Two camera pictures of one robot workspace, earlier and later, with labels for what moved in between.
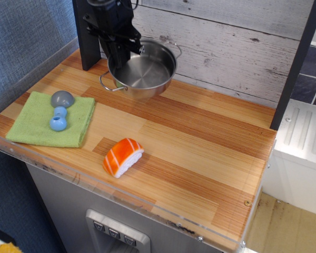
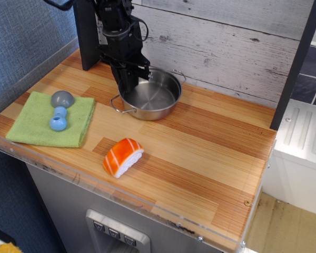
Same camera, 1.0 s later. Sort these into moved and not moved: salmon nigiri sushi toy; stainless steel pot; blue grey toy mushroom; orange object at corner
Moved: stainless steel pot
Not moved: salmon nigiri sushi toy; orange object at corner; blue grey toy mushroom
